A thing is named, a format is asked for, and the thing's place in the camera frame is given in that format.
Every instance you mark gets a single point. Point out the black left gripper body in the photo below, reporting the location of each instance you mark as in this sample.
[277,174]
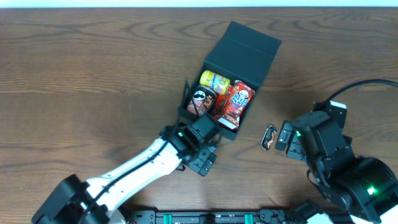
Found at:
[185,101]

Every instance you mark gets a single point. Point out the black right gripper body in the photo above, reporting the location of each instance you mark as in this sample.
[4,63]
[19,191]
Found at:
[286,140]

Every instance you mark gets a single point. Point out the black candy wrapper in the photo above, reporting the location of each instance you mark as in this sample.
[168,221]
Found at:
[268,137]

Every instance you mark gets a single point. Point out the red Hello Panda box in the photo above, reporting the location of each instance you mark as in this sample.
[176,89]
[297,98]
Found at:
[235,105]

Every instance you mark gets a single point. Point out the red Pringles can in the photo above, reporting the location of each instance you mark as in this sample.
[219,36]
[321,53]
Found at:
[202,100]

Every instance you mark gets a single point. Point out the red snack bag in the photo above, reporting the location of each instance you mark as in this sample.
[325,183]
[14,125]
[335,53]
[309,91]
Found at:
[220,102]

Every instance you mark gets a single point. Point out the yellow snack cup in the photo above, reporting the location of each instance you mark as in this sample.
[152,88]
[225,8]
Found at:
[216,82]

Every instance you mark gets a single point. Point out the dark green box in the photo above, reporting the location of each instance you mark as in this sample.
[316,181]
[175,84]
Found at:
[241,54]

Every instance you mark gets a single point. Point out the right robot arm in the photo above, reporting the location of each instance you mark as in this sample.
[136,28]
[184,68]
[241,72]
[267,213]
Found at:
[365,187]

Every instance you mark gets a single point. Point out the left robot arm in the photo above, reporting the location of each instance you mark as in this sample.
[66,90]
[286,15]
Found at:
[97,199]

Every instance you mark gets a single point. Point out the black mounting rail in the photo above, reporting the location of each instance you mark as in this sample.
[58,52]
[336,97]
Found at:
[263,216]

